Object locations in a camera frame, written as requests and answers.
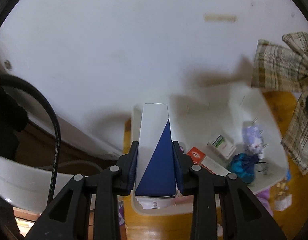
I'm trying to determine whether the red white medicine box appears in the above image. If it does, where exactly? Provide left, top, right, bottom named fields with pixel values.
left=187, top=147, right=230, bottom=177

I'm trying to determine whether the white blue HP box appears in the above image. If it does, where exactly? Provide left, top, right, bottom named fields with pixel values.
left=134, top=103, right=177, bottom=210

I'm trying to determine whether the green white medicine box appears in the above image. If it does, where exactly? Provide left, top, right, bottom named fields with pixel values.
left=207, top=133, right=236, bottom=160

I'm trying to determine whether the blue green drawstring pouch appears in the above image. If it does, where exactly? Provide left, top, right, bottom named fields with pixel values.
left=227, top=153, right=269, bottom=184

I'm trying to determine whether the purple white carton box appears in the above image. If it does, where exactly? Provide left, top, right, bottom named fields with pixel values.
left=242, top=122, right=265, bottom=160

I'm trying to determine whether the plaid fabric bow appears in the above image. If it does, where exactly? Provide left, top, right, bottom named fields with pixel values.
left=251, top=31, right=308, bottom=174

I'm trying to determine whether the pink wet wipes pack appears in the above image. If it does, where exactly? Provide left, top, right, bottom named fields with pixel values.
left=174, top=195, right=193, bottom=206

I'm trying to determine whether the purple mint tin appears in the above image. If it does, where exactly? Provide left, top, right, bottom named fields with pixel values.
left=118, top=200, right=125, bottom=226

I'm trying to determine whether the white plastic storage bin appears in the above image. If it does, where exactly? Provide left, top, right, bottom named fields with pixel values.
left=129, top=83, right=289, bottom=217

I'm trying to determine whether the purple plush toy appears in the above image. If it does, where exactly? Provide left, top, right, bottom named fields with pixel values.
left=256, top=189, right=273, bottom=217

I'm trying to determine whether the white bladeless fan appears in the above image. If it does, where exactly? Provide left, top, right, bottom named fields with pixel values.
left=0, top=49, right=125, bottom=214

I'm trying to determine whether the blue white tube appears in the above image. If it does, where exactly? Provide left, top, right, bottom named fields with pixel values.
left=285, top=169, right=292, bottom=182

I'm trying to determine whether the small white box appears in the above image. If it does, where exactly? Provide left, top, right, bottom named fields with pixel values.
left=274, top=194, right=292, bottom=211

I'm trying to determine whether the black gooseneck cable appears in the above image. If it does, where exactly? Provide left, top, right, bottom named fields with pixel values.
left=0, top=73, right=62, bottom=205

